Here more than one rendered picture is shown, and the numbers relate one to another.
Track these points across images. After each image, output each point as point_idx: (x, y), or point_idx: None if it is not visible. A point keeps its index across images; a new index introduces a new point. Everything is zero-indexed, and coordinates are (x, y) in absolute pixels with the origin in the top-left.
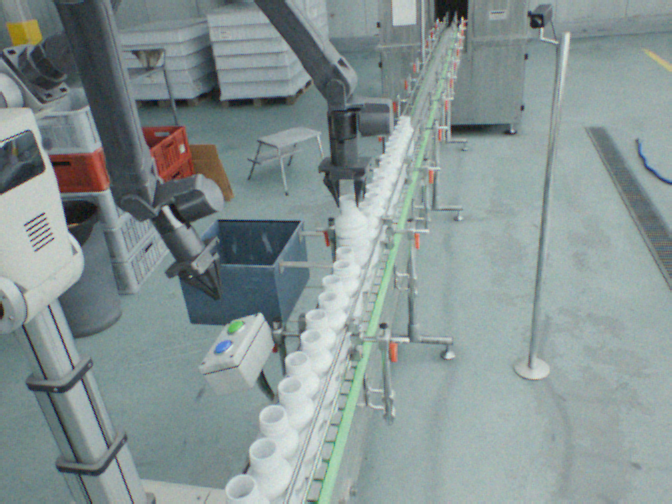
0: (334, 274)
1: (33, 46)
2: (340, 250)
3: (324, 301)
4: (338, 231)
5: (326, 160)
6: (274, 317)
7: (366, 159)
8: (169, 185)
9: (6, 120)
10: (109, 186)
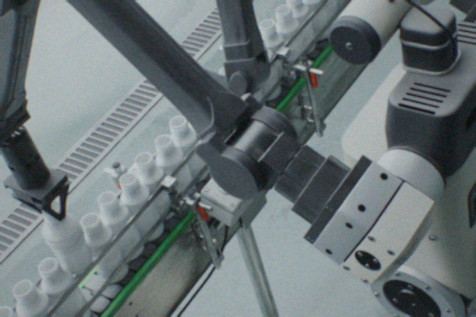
0: (122, 184)
1: (319, 167)
2: (91, 227)
3: (146, 169)
4: (81, 224)
5: (47, 187)
6: (192, 192)
7: (12, 177)
8: (221, 83)
9: (363, 110)
10: (266, 49)
